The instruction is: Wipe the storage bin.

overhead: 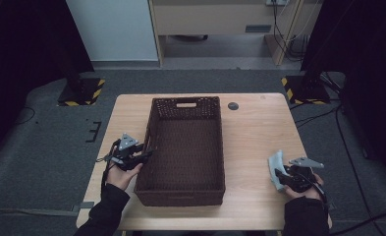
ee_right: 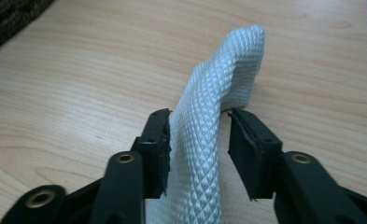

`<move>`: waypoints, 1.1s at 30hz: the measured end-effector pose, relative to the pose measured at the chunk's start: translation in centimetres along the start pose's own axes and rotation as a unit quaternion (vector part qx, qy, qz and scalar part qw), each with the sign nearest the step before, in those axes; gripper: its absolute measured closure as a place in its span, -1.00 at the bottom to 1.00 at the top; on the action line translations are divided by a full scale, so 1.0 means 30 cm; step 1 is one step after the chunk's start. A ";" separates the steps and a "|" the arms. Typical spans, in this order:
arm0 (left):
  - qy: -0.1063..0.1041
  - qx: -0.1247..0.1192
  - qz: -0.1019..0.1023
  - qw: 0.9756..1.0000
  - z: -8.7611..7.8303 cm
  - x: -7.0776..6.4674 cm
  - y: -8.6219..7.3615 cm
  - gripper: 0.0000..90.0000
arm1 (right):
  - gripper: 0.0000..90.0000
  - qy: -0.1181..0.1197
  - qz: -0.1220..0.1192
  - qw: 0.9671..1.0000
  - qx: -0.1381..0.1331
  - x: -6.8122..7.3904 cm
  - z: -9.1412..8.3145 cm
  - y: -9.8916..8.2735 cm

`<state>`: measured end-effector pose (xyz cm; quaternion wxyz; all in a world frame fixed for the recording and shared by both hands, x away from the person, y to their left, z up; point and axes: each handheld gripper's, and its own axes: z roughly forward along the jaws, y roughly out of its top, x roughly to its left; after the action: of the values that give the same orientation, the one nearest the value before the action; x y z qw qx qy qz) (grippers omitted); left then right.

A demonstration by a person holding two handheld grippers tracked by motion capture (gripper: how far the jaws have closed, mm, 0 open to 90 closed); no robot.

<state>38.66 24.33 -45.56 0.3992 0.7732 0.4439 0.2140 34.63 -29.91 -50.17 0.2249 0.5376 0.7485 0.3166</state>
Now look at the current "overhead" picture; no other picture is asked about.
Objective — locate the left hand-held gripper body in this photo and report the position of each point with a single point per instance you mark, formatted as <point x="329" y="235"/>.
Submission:
<point x="126" y="159"/>

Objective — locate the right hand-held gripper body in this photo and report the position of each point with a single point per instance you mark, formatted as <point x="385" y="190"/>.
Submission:
<point x="302" y="180"/>

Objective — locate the light blue cloth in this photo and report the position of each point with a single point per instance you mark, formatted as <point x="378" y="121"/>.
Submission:
<point x="275" y="164"/>

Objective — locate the brown woven basket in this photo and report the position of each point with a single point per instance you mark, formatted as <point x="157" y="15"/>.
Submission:
<point x="184" y="157"/>

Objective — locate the person's right hand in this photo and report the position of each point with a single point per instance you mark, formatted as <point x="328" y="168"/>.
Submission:
<point x="316" y="191"/>

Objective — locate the person's left hand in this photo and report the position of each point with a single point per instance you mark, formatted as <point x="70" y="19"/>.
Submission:
<point x="121" y="178"/>

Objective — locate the striped black stand base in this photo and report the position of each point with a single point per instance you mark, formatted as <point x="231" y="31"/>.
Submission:
<point x="82" y="93"/>
<point x="306" y="91"/>

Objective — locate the black round table grommet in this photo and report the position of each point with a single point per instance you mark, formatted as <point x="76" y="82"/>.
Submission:
<point x="233" y="106"/>

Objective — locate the white panel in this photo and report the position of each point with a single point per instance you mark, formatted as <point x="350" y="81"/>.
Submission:
<point x="115" y="29"/>

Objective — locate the black curtain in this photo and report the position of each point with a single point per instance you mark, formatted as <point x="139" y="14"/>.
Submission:
<point x="370" y="65"/>
<point x="23" y="65"/>

